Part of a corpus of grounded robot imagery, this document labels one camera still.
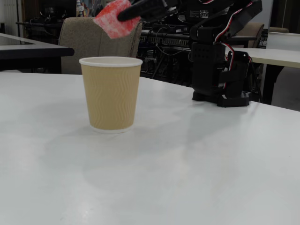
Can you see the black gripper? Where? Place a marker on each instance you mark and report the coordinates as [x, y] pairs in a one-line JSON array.
[[140, 10]]

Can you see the red sugared cube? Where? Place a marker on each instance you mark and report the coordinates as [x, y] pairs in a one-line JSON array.
[[110, 23]]

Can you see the black robot arm with base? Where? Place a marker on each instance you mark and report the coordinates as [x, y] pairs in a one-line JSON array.
[[206, 68]]

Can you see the tan ribbed paper cup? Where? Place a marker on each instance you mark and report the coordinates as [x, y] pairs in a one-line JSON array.
[[111, 96]]

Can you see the black monitor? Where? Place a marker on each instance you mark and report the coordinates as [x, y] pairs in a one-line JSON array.
[[187, 10]]

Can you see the colourful poster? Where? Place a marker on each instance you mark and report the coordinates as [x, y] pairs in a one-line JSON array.
[[83, 7]]

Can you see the brown fabric chair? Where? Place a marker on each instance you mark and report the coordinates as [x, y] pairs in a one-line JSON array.
[[89, 42]]

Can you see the dark cluttered workbench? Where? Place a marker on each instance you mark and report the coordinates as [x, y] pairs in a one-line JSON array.
[[44, 23]]

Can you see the beige chair with wide back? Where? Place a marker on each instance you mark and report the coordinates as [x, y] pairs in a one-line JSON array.
[[254, 30]]

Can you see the dark-edged grey table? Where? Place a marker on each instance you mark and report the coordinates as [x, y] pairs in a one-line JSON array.
[[28, 50]]

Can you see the beige chair with low back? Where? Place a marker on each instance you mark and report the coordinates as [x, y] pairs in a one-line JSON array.
[[279, 29]]

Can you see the white table with dark legs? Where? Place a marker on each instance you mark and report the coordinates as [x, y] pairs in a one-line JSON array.
[[276, 56]]

